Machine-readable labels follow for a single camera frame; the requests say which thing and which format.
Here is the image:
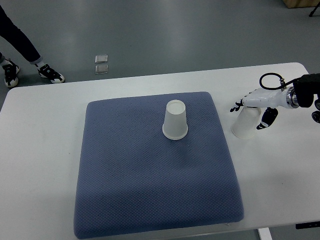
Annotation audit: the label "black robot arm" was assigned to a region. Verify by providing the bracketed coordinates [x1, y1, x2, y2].
[289, 73, 320, 123]

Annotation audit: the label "white paper cup on mat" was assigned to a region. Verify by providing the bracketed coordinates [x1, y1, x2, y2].
[162, 99, 188, 140]

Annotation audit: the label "black table control panel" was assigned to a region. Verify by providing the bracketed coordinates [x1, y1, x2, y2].
[295, 221, 320, 230]

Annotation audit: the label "black tripod leg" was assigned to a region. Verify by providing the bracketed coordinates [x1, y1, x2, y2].
[308, 2, 320, 17]

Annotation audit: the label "white paper cup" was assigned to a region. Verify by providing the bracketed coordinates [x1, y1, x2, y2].
[231, 106, 261, 140]
[162, 99, 188, 140]

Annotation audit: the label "brown cardboard box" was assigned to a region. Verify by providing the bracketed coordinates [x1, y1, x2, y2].
[282, 0, 319, 9]

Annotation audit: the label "black white sneaker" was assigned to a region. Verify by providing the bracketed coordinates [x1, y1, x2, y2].
[37, 64, 65, 84]
[0, 59, 20, 89]

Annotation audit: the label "upper metal floor plate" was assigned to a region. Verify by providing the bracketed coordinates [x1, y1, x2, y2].
[95, 54, 108, 64]

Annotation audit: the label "blue textured cushion mat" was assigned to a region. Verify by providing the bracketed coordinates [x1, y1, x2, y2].
[73, 91, 244, 239]

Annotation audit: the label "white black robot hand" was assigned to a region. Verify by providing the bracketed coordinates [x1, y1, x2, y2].
[230, 87, 299, 130]

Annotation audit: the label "person leg dark trousers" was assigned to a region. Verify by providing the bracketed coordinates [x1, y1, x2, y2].
[0, 6, 43, 65]

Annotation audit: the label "left black white sneaker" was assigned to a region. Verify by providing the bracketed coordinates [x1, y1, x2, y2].
[0, 59, 20, 89]

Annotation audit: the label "white table leg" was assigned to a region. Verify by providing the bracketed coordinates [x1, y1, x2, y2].
[257, 227, 273, 240]

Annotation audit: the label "right black white sneaker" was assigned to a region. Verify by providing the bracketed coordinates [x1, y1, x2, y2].
[37, 64, 65, 84]

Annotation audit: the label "black cable loop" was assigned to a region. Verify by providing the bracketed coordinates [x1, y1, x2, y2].
[259, 72, 300, 93]

